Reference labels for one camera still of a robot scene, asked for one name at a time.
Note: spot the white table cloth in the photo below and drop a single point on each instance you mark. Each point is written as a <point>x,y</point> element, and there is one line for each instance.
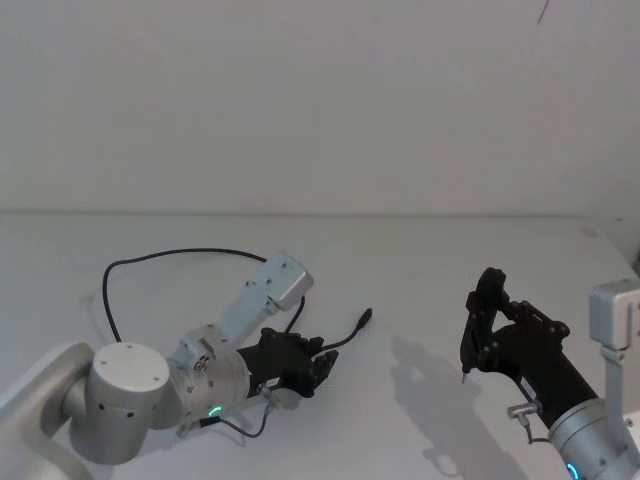
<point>380,250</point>

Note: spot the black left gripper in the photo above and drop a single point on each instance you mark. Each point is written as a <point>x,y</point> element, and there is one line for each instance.
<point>272,362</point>

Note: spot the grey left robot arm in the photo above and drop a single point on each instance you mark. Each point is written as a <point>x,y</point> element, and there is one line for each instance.
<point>127,372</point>

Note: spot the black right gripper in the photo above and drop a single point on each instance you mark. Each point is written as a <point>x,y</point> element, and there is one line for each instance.
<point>535,360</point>

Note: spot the black pen-shaped tool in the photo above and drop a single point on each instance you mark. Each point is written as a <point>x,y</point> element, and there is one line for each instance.
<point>466,350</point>

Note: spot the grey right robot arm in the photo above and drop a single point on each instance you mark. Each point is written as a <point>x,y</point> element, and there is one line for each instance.
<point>617,320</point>

